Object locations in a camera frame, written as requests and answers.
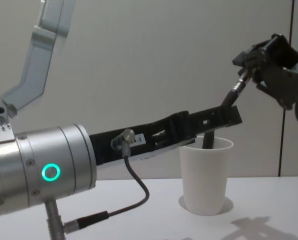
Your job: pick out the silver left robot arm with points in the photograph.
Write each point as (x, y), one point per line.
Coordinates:
(26, 160)

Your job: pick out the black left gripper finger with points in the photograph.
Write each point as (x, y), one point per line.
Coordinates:
(214, 120)

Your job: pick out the white table cloth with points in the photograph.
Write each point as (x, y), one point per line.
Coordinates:
(264, 200)

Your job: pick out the white cup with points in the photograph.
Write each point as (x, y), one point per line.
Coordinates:
(203, 180)

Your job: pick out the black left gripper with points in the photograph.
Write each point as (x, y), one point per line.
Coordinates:
(128, 146)

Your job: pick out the black stick with silver band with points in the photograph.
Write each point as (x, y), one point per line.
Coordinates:
(232, 96)

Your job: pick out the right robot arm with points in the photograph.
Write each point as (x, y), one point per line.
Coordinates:
(281, 50)

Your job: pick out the white curtain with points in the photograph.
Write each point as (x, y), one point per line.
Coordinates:
(138, 62)

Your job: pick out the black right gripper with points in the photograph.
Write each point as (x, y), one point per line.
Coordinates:
(284, 87)

